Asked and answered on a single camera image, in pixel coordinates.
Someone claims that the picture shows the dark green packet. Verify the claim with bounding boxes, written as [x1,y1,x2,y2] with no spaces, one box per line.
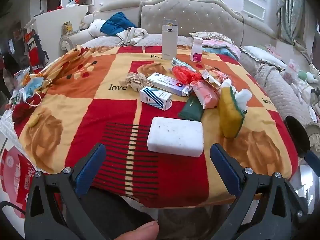
[178,96,206,122]

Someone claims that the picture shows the pink white wrapper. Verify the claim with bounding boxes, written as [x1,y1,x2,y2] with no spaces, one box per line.
[201,65,228,85]

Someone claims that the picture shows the red plastic bag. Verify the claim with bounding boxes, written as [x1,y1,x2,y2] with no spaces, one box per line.
[172,65,202,84]

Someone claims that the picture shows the white frilled pillow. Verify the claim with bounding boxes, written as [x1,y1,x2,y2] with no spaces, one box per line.
[240,45,287,69]

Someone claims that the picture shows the blue striped white box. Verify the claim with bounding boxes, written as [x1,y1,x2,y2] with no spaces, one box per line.
[139,86,173,111]

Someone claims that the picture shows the brown paper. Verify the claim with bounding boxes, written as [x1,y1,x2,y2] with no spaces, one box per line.
[119,72,150,93]

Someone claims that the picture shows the person's left hand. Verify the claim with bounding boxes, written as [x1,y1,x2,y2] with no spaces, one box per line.
[110,221,160,240]

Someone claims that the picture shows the white tissue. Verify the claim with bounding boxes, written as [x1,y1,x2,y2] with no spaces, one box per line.
[221,79,253,114]

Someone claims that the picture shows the black cable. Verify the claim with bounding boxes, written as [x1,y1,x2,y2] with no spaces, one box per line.
[0,201,25,213]

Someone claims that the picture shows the black round bin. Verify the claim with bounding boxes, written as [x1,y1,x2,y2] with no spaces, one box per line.
[285,116,312,158]

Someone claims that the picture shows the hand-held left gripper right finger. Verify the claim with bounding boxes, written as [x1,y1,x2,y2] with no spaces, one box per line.
[210,143,309,240]

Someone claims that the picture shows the teal white packet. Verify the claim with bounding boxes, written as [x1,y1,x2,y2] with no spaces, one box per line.
[171,57,197,72]

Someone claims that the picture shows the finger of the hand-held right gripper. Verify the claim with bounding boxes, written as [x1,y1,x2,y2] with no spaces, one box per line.
[304,149,320,172]

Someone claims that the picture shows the white thermos bottle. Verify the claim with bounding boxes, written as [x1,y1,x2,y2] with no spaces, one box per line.
[161,19,177,60]

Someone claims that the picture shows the blue padded jacket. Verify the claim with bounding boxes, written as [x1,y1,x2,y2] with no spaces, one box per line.
[100,12,137,37]

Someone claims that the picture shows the yellow green scouring sponge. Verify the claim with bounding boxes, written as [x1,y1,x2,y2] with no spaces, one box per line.
[219,86,246,138]

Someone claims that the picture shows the red hanging clothes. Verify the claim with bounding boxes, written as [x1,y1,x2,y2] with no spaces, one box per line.
[24,29,47,68]

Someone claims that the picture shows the floral cushion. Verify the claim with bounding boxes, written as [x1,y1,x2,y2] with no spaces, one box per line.
[189,31,237,47]

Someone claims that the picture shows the blue face mask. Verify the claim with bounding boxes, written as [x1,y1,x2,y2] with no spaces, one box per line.
[24,76,52,105]

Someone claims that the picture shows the folded pink blue blanket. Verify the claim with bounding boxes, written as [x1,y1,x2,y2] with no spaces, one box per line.
[202,38,242,60]

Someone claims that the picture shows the green plush toy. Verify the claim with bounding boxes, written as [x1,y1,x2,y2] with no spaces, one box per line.
[297,70,320,84]

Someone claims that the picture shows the pink packet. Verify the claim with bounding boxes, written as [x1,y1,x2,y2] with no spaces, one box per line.
[190,80,220,110]

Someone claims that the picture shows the long white medicine box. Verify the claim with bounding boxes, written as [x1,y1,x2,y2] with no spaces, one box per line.
[147,72,193,97]

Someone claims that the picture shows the dark red cloth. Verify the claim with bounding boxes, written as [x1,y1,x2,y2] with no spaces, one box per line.
[12,102,33,123]

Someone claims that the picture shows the beige tufted sofa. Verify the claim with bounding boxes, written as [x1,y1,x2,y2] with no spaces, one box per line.
[59,0,320,153]

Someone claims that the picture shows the white pill bottle pink label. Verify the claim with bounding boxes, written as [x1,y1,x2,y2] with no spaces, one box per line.
[190,37,204,62]

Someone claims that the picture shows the white cabinet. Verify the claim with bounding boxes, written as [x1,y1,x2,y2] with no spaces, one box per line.
[25,4,89,58]

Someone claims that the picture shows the beige crumpled garment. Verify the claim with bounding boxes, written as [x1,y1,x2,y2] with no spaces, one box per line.
[117,27,149,47]

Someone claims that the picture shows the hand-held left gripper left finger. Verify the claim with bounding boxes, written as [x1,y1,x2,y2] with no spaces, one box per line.
[24,144,108,240]

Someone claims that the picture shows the clear pink jar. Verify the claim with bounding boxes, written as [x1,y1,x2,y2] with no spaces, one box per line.
[285,59,300,80]

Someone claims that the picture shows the white sponge block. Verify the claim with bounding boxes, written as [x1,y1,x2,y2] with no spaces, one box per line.
[147,117,204,157]

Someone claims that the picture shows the grey green curtain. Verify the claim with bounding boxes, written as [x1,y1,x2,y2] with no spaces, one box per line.
[276,0,309,55]

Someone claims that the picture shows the clear snack packet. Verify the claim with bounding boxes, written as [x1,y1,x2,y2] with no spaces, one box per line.
[14,69,31,86]

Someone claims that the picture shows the red white printed bag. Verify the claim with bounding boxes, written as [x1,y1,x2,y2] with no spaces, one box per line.
[0,147,40,218]

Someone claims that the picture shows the white plush toy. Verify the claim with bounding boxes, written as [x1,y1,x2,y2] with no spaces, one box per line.
[79,12,105,37]

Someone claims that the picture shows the person's dark trouser leg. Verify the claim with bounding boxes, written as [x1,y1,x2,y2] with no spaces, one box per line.
[86,187,155,240]

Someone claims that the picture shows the yellow jar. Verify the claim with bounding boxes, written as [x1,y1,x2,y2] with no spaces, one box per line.
[62,21,73,35]

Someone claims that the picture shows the red yellow printed blanket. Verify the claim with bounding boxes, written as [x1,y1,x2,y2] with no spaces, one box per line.
[12,45,299,209]

